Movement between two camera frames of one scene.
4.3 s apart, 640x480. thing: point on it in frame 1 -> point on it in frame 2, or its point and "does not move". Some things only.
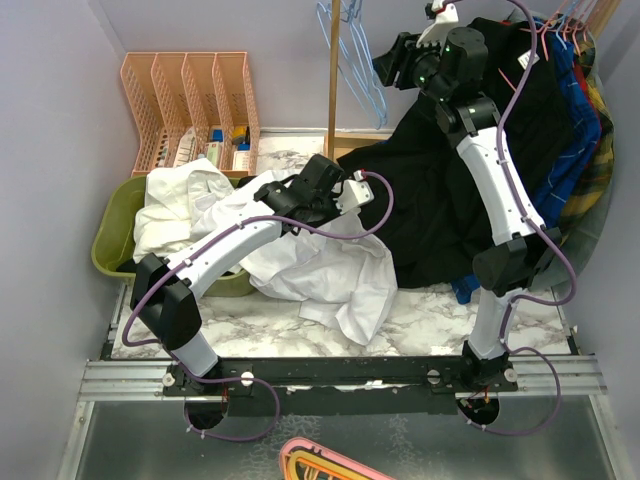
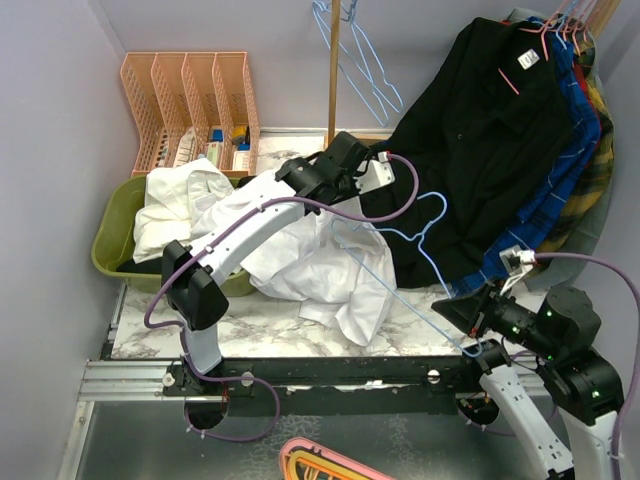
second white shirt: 178,203 does not move
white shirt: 337,271 does not move
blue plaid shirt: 558,187 does not move
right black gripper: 400,57 -> 471,313
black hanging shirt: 426,214 does not move
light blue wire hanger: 347,38 -> 432,269
